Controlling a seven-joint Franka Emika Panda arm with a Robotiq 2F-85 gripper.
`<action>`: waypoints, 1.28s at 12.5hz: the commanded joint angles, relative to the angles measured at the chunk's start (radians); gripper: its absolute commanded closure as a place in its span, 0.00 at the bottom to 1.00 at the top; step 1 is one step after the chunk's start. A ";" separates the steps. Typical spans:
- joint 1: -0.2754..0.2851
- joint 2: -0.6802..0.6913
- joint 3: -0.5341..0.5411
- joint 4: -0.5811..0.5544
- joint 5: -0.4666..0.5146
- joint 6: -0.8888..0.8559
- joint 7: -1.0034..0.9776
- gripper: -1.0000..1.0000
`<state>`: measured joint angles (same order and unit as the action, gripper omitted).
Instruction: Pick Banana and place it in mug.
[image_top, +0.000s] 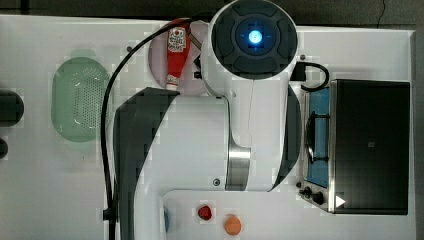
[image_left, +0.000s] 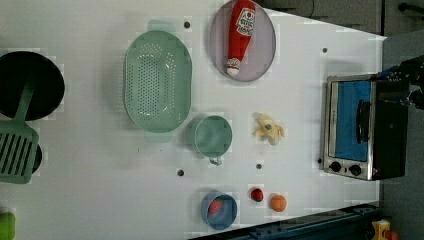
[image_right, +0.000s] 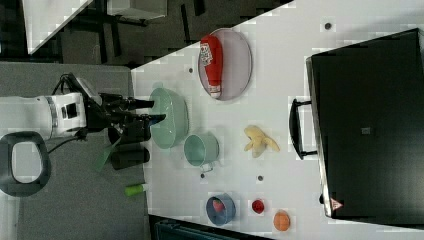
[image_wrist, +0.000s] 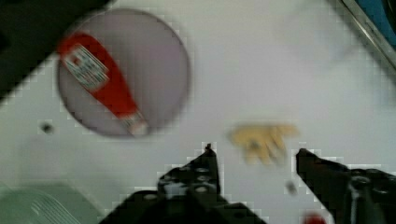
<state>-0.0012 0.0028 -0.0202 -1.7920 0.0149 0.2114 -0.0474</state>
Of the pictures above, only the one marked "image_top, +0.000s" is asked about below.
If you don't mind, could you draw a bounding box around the orange fruit toy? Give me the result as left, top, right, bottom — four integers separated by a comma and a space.
224, 215, 242, 236

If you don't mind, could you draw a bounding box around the red strawberry toy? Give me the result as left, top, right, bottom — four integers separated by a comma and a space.
197, 205, 213, 221

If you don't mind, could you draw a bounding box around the green perforated colander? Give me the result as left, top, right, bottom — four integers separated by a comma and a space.
51, 50, 110, 142

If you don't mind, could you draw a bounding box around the black toaster oven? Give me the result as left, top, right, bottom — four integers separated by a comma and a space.
298, 79, 410, 215

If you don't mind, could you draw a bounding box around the black oven power cable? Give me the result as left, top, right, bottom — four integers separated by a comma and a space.
289, 61, 331, 93

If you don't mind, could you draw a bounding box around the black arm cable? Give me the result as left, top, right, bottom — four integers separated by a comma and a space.
100, 17, 198, 240

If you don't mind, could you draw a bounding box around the lilac round plate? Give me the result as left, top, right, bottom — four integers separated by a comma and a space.
148, 21, 208, 96

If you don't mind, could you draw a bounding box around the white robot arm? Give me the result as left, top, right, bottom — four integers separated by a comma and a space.
113, 0, 298, 240

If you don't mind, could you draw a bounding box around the red ketchup bottle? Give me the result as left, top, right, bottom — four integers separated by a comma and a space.
166, 19, 191, 91

